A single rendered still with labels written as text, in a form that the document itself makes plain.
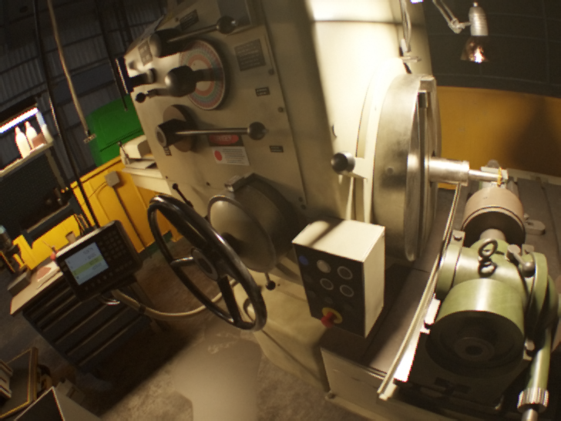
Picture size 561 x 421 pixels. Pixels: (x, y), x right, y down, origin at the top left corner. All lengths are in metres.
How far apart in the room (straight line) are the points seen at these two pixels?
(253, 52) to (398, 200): 0.43
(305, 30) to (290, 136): 0.21
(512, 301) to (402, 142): 0.39
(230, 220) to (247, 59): 0.34
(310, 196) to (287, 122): 0.16
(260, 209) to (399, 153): 0.32
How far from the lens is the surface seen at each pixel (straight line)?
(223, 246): 0.46
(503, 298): 0.53
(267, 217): 0.60
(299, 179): 0.59
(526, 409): 0.58
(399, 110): 0.66
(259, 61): 0.55
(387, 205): 0.64
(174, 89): 0.62
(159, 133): 0.81
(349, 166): 0.46
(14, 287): 2.32
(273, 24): 0.53
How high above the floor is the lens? 1.68
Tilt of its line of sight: 30 degrees down
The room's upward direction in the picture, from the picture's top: 15 degrees counter-clockwise
